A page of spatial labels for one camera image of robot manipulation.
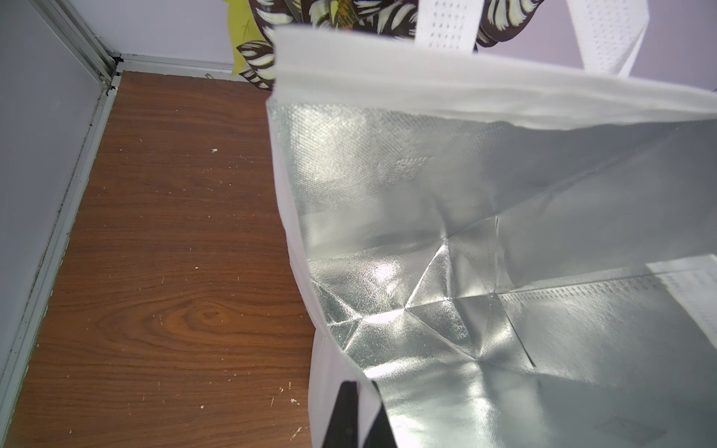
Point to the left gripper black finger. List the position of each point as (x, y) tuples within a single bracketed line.
[(343, 428)]

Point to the white insulated delivery bag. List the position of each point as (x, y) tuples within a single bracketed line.
[(502, 253)]

